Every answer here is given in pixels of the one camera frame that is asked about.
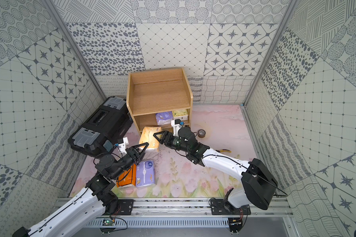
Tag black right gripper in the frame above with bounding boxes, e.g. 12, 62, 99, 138
153, 130, 189, 154

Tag yellow-orange tissue pack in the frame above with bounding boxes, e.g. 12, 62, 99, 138
139, 127, 162, 152

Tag small purple tissue pack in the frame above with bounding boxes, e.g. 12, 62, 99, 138
155, 111, 174, 126

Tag orange tissue pack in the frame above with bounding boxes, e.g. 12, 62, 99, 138
116, 165, 136, 188

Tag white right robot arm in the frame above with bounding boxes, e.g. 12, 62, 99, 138
153, 127, 278, 210

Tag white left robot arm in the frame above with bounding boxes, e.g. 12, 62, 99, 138
13, 142, 149, 237

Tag green tissue pack middle shelf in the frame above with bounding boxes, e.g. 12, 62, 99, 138
172, 109, 189, 121

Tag wooden three-tier shelf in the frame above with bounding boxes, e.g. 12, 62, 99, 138
126, 68, 193, 134

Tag grey tape roll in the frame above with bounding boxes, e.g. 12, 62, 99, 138
197, 129, 206, 138

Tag black plastic toolbox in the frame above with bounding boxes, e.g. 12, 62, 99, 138
68, 96, 133, 157

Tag green circuit board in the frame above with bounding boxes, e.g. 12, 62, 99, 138
101, 219, 114, 228

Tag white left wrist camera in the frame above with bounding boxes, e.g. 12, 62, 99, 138
115, 137, 129, 155

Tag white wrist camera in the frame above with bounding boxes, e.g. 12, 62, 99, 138
171, 119, 185, 136
115, 137, 129, 155

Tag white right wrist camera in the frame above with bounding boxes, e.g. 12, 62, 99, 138
171, 119, 185, 136

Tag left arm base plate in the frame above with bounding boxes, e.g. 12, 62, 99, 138
106, 199, 134, 215

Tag yellow-handled pliers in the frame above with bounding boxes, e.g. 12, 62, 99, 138
216, 149, 231, 153

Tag aluminium mounting rail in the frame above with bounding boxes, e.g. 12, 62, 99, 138
51, 197, 294, 218

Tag white slotted cable duct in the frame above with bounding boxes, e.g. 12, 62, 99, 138
85, 217, 228, 229

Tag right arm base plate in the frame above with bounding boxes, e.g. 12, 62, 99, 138
208, 198, 251, 215

